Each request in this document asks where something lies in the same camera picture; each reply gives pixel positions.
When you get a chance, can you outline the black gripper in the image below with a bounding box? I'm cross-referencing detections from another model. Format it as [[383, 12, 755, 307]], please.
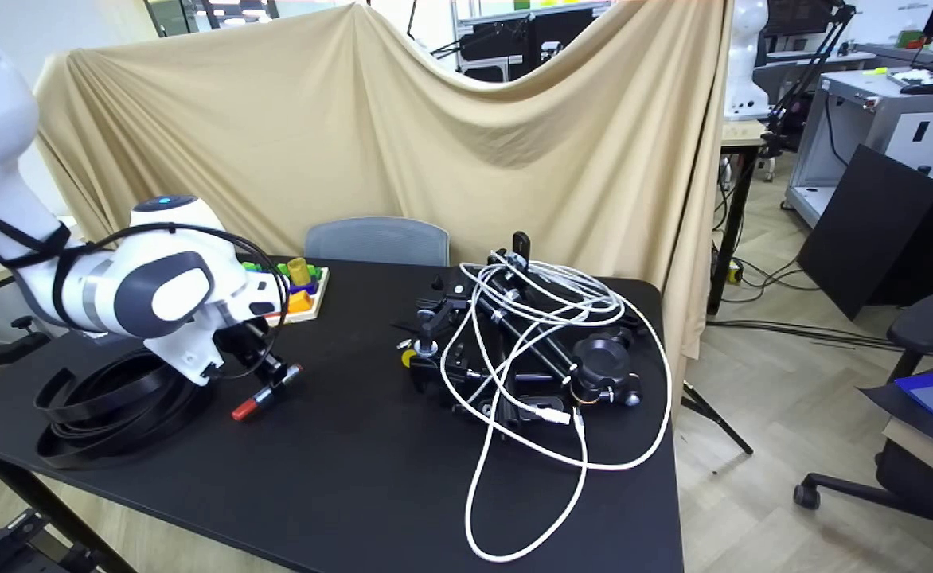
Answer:
[[212, 321, 303, 390]]

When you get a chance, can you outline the red and blue marker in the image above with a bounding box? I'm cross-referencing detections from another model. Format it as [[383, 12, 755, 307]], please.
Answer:
[[229, 384, 280, 423]]

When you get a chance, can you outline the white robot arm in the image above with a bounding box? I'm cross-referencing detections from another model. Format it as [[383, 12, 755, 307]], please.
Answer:
[[0, 48, 296, 384]]

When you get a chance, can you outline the colourful shape sorter toy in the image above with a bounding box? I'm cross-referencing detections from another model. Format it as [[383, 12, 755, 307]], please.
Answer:
[[245, 259, 328, 328]]

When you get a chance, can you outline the grey chair backrest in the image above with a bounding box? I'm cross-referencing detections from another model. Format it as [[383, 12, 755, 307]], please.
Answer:
[[303, 218, 450, 269]]

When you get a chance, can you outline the beige cloth backdrop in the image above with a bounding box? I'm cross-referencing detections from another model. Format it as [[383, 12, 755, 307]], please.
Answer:
[[37, 0, 731, 366]]

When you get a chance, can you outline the black flat panel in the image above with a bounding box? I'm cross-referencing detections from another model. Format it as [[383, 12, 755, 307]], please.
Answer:
[[795, 147, 933, 318]]

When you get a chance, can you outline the black office chair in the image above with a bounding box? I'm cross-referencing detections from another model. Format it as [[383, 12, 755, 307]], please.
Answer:
[[792, 295, 933, 521]]

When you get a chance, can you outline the grey cabinet desk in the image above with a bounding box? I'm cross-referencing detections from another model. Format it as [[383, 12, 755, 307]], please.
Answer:
[[785, 67, 933, 226]]

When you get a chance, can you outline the coiled black hose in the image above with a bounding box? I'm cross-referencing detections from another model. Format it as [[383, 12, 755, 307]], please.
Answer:
[[32, 354, 202, 470]]

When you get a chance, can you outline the white cable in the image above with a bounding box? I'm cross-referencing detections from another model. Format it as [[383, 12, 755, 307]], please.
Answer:
[[435, 250, 678, 566]]

